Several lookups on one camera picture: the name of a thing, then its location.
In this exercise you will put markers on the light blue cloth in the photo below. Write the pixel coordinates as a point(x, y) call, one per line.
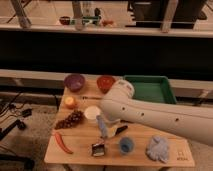
point(158, 149)

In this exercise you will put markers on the white plastic cup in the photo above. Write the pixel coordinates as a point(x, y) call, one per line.
point(91, 113)

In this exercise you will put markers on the bunch of dark grapes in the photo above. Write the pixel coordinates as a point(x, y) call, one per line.
point(70, 121)

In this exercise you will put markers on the red chili pepper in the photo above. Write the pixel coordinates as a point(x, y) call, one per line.
point(60, 142)

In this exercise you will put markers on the blue plastic cup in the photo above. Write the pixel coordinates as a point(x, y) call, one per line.
point(126, 145)

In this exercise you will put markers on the wooden table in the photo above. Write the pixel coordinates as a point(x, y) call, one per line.
point(81, 138)

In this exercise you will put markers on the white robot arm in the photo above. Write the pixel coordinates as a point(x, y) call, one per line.
point(194, 123)

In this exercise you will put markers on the orange yellow fruit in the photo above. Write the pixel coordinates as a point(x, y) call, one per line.
point(70, 102)

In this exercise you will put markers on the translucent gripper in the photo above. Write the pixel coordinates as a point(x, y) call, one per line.
point(111, 129)

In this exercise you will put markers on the green plastic tray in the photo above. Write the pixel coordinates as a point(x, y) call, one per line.
point(152, 88)

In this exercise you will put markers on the blue sponge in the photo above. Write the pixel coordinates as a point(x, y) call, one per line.
point(102, 127)

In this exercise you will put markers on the purple bowl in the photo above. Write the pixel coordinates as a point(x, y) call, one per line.
point(74, 82)

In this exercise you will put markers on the red bowl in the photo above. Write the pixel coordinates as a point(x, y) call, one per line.
point(105, 82)

